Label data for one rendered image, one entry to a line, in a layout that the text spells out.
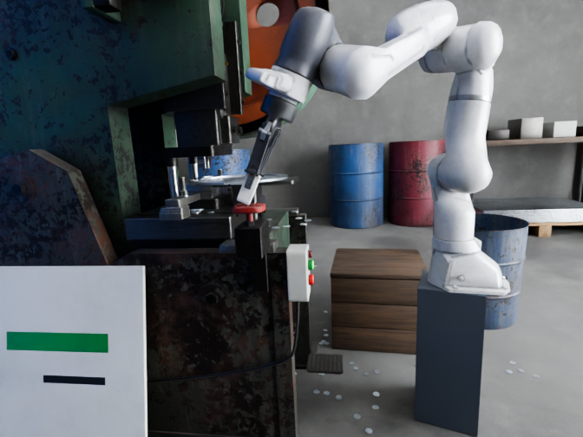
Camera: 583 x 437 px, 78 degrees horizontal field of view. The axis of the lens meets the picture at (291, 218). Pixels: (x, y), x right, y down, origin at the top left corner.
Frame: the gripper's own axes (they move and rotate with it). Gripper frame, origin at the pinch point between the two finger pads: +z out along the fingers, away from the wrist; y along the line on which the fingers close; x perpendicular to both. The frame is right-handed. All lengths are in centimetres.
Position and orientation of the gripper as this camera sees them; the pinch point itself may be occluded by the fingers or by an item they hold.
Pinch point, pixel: (248, 188)
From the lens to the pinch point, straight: 80.9
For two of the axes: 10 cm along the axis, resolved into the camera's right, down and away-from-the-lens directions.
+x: -9.2, -4.0, 0.3
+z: -3.8, 8.9, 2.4
